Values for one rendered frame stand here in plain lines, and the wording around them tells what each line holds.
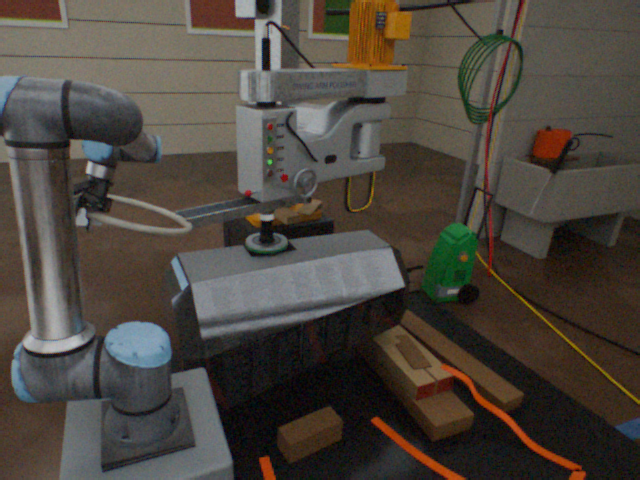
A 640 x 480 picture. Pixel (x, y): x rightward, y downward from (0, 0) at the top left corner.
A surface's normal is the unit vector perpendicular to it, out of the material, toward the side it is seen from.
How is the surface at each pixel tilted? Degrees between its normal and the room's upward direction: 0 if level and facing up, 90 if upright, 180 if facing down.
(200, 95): 90
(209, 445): 0
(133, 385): 89
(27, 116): 88
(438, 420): 0
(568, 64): 90
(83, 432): 0
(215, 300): 45
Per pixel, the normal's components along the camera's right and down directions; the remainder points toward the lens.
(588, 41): 0.37, 0.39
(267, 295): 0.34, -0.38
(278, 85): 0.63, 0.33
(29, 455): 0.04, -0.91
